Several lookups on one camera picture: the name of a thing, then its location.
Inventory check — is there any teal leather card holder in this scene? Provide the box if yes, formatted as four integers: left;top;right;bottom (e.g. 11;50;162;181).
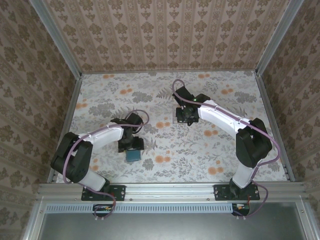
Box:
125;149;142;164

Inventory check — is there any small wiring connector board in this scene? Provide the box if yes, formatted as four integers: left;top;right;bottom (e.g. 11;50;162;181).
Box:
232;202;251;213
92;203;113;213

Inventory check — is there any grey metal panel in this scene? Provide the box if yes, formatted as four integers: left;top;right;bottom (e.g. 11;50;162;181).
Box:
39;202;310;240

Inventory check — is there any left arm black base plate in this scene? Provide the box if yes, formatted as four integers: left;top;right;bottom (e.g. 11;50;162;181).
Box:
81;184;126;202

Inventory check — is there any aluminium mounting rail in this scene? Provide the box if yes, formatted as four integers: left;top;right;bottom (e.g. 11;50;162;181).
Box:
37;182;307;201

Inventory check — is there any aluminium side rail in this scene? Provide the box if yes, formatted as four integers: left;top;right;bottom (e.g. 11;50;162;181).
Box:
254;73;296;182
47;74;83;183

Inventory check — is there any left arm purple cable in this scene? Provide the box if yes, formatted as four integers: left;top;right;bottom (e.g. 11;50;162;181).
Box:
62;109;150;222

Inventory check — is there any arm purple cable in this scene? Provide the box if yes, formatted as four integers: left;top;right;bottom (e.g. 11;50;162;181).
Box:
62;109;150;222
171;79;281;221

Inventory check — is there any grey slotted cable duct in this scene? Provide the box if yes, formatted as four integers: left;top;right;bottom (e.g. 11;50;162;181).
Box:
46;202;251;214

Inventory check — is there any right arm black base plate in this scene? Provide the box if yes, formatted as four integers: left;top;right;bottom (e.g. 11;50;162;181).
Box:
213;184;261;202

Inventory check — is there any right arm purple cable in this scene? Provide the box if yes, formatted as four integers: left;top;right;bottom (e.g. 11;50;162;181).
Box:
171;79;281;221

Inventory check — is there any aluminium corner post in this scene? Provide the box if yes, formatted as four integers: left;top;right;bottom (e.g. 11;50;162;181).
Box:
29;0;83;80
254;0;306;77

